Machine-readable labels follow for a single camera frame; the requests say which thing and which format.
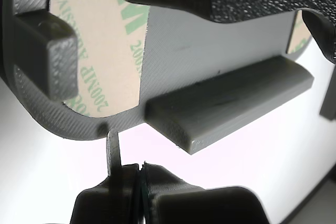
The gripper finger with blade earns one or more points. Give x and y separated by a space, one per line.
105 203

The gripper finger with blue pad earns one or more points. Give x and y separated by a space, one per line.
204 208

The beige printed protective film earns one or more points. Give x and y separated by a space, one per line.
105 51
299 37

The black upright clip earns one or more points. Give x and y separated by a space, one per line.
320 32

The grey printed fixture black legs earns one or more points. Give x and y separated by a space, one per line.
210 51

